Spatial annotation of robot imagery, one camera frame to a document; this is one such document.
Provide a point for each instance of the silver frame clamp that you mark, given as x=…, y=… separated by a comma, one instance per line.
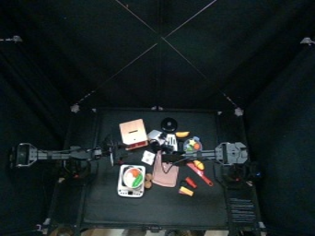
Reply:
x=15, y=39
x=307, y=40

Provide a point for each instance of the black round lid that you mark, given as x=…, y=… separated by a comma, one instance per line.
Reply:
x=168, y=124

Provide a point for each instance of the orange yellow toy fruit slice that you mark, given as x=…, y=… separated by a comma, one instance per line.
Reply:
x=182, y=134

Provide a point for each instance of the green toy vegetable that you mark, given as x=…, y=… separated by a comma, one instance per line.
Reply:
x=188, y=147

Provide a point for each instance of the copper pink box red edge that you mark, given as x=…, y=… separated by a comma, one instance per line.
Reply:
x=134, y=131

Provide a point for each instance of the silver toy appliance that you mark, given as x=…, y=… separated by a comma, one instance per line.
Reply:
x=154, y=134

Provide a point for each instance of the green toy food piece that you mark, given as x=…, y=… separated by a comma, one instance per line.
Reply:
x=138, y=180

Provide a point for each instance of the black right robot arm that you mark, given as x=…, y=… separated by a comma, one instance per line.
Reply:
x=204, y=153

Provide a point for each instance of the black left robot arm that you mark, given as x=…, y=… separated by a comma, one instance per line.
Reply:
x=54, y=153

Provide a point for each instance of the white square card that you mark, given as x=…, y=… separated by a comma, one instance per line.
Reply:
x=148, y=157

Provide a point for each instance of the white round plate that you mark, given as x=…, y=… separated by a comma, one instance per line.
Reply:
x=132, y=178

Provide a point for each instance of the yellow toy corn cob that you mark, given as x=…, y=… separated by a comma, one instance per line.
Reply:
x=198, y=165

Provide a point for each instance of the orange red toy vegetable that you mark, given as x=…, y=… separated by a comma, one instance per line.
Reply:
x=196, y=146

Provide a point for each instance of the light blue bowl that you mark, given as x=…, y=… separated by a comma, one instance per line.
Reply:
x=192, y=144

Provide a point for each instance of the yellow toy block orange streaks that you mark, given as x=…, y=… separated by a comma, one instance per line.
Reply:
x=186, y=191

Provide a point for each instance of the grey frame corner bracket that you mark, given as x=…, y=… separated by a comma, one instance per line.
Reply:
x=238, y=111
x=75, y=108

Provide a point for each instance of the grey frame middle bracket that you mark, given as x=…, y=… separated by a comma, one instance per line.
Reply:
x=155, y=108

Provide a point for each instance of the orange toy food wedge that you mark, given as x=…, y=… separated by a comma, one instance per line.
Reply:
x=134, y=172

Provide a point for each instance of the white slotted spatula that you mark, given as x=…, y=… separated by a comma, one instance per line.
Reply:
x=172, y=143

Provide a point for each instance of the white kitchen scale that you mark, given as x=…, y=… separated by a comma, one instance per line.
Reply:
x=131, y=192

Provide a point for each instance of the brown round cookie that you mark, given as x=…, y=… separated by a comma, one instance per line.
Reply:
x=148, y=176
x=147, y=184

